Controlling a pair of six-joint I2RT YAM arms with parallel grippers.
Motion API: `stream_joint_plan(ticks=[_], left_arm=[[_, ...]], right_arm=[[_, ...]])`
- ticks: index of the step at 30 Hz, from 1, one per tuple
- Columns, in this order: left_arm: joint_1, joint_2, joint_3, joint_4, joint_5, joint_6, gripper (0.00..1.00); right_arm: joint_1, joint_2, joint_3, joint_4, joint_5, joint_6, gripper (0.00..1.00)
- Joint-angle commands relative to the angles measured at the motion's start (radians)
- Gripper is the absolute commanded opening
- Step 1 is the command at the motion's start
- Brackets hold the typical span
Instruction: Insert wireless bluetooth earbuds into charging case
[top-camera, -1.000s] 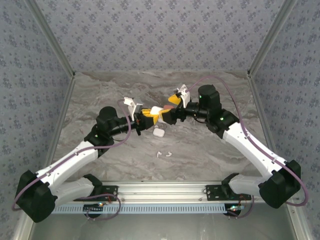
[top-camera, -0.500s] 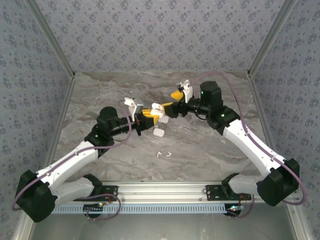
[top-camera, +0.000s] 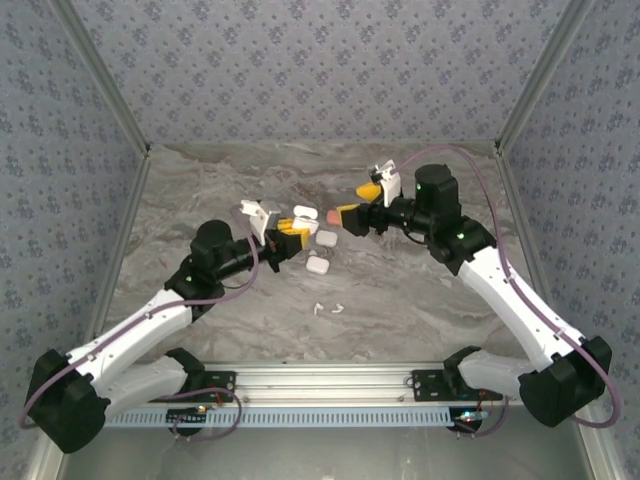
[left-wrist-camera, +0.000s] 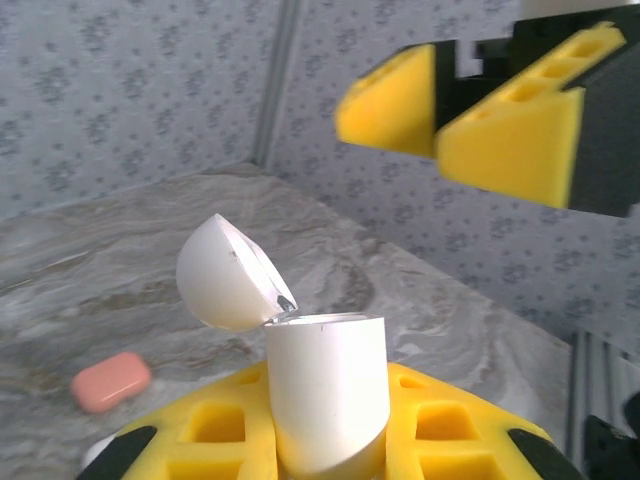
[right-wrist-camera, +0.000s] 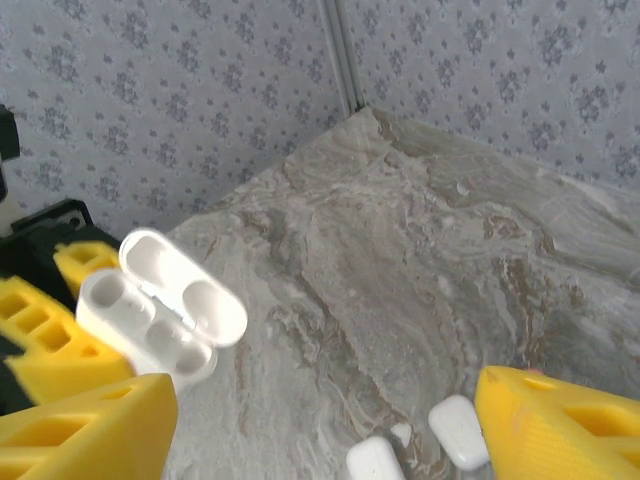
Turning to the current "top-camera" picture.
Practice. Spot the orange earbud charging case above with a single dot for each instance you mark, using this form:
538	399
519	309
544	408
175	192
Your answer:
332	217

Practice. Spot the white earbud charging case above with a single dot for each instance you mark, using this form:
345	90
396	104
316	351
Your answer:
327	238
306	212
317	265

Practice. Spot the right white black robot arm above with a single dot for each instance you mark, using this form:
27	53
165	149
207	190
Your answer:
515	315

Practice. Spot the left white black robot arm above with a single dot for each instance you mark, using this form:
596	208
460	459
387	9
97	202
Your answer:
140	337

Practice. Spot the left small circuit board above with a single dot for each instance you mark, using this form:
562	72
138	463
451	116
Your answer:
187	415

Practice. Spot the small circuit board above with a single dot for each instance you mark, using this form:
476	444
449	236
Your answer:
187	415
467	417

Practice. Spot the right small circuit board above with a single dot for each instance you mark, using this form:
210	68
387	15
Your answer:
467	417

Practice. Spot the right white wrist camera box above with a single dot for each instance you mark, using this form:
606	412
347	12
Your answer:
391	185

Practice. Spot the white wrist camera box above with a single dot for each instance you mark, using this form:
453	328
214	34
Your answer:
262	215
391	185

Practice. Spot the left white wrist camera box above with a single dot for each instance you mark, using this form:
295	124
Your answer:
262	215

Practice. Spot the aluminium table side rail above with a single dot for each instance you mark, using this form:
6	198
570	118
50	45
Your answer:
135	200
504	162

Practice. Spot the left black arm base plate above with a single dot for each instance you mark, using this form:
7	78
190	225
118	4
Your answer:
227	380

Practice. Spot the aluminium mounting rail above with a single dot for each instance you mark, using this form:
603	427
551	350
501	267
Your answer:
325	380

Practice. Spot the aluminium corner post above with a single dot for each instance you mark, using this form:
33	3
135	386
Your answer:
545	75
100	75

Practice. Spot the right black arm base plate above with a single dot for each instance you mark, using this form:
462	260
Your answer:
425	387

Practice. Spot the aluminium frame leg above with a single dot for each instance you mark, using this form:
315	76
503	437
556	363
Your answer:
45	465
602	455

